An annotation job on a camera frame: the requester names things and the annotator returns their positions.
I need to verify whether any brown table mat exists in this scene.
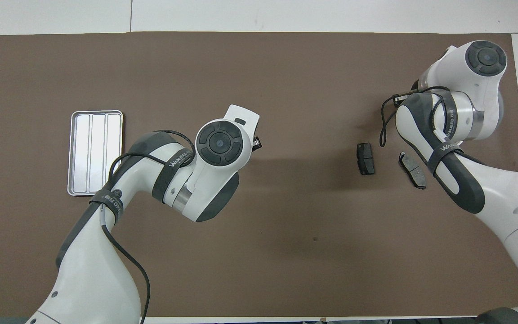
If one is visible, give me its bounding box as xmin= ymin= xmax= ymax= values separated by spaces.
xmin=0 ymin=31 xmax=518 ymax=318

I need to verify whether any short dark brake pad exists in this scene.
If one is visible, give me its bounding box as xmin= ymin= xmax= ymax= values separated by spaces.
xmin=356 ymin=142 xmax=375 ymax=176

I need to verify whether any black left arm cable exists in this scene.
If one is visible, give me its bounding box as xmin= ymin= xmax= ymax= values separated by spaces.
xmin=102 ymin=130 xmax=196 ymax=324

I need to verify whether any long dark brake pad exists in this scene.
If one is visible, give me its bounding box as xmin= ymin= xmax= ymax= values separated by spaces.
xmin=398 ymin=152 xmax=427 ymax=190

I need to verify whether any silver metal tray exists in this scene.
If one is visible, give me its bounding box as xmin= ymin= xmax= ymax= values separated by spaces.
xmin=67 ymin=110 xmax=124 ymax=197

